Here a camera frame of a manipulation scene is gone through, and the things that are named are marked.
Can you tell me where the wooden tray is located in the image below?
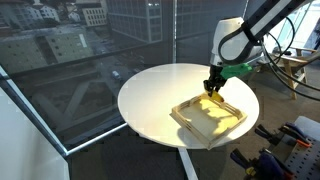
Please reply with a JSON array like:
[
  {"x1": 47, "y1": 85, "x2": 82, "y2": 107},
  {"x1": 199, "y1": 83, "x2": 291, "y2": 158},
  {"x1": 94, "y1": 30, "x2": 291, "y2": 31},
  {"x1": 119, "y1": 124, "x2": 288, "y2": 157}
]
[{"x1": 170, "y1": 91, "x2": 249, "y2": 150}]

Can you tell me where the perforated metal mounting board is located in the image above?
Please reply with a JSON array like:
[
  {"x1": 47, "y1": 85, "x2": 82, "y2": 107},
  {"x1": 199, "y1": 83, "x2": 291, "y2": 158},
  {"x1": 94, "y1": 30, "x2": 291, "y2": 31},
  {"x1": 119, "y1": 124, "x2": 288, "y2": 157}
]
[{"x1": 271, "y1": 115, "x2": 320, "y2": 180}]

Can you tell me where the metal window mullion post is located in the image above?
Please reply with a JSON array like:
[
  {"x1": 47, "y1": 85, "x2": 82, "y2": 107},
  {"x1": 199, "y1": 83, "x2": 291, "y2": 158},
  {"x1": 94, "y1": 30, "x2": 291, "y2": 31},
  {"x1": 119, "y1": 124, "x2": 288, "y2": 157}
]
[{"x1": 172, "y1": 0, "x2": 178, "y2": 64}]

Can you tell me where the white table leg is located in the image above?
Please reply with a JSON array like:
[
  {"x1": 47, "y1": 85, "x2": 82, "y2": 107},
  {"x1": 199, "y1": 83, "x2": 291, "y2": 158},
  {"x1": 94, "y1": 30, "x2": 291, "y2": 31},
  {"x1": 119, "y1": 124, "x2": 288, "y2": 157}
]
[{"x1": 178, "y1": 147, "x2": 200, "y2": 180}]

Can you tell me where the window bottom frame rail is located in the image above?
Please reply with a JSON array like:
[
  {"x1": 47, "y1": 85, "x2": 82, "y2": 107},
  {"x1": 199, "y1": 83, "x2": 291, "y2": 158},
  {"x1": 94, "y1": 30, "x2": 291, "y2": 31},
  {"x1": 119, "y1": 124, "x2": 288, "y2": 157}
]
[{"x1": 63, "y1": 122, "x2": 128, "y2": 158}]

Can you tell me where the blue orange spring clamp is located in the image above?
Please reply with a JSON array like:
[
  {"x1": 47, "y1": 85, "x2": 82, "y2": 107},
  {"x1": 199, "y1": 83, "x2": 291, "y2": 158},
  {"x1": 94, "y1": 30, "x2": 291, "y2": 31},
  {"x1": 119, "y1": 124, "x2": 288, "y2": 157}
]
[
  {"x1": 229, "y1": 148, "x2": 297, "y2": 180},
  {"x1": 254, "y1": 121, "x2": 313, "y2": 149}
]

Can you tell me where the black looping gripper cable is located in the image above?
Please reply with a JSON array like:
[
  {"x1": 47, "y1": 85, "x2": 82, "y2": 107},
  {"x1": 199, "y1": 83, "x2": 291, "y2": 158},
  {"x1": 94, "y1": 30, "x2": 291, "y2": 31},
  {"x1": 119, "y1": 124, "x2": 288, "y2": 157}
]
[{"x1": 261, "y1": 41, "x2": 320, "y2": 103}]

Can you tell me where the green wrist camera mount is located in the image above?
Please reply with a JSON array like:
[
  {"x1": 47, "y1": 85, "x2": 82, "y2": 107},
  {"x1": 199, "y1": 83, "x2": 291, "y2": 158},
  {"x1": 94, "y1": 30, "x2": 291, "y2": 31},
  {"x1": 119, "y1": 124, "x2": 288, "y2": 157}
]
[{"x1": 220, "y1": 62, "x2": 254, "y2": 80}]

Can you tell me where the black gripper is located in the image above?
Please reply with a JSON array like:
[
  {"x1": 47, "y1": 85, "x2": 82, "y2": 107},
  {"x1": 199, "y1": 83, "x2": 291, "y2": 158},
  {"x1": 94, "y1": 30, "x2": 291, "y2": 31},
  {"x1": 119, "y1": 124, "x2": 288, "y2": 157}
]
[{"x1": 203, "y1": 65, "x2": 228, "y2": 98}]

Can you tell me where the wooden armchair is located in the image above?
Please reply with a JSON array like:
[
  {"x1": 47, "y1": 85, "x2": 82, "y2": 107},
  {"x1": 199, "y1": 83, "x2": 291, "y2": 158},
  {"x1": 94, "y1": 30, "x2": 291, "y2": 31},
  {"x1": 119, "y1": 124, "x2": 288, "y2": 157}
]
[{"x1": 258, "y1": 45, "x2": 320, "y2": 101}]

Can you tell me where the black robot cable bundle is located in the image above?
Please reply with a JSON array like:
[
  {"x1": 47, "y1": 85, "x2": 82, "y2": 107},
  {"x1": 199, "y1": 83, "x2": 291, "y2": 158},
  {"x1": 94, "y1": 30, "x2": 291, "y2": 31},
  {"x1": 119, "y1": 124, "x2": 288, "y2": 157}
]
[{"x1": 266, "y1": 16, "x2": 320, "y2": 93}]

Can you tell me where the dark window side frame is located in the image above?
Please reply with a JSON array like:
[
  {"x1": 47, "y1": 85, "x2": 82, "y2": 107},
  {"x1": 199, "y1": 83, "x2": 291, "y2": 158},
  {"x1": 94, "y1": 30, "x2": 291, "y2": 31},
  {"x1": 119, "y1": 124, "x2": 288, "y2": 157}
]
[{"x1": 0, "y1": 66, "x2": 69, "y2": 158}]

